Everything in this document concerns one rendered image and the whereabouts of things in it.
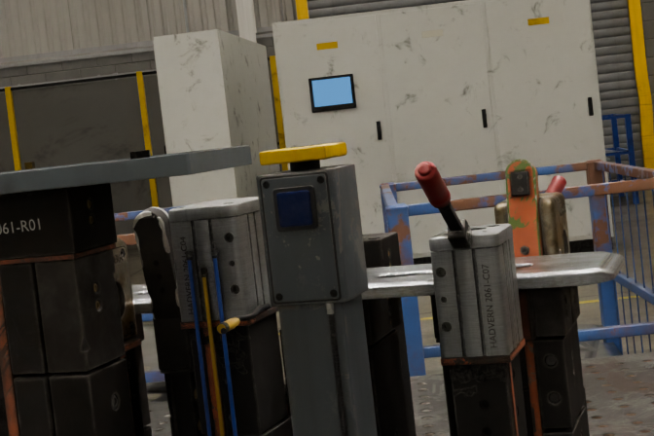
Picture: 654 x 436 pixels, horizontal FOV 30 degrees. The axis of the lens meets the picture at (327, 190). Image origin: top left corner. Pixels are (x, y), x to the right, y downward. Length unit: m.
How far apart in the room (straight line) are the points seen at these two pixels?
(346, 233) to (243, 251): 0.21
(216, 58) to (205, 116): 0.44
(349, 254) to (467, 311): 0.17
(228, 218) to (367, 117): 8.09
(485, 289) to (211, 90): 8.24
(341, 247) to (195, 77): 8.37
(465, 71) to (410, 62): 0.42
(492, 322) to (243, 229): 0.27
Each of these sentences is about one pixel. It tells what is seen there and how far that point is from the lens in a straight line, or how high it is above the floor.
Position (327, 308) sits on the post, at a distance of 1.02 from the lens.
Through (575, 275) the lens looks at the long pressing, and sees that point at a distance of 1.25.
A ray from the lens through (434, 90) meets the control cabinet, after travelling 9.30.
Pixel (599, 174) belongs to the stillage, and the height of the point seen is 0.90.
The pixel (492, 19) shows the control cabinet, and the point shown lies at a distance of 9.36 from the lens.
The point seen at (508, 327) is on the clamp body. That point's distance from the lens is 1.16.
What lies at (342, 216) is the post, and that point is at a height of 1.10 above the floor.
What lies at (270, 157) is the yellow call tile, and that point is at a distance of 1.03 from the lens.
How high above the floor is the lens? 1.17
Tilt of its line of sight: 3 degrees down
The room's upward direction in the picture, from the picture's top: 6 degrees counter-clockwise
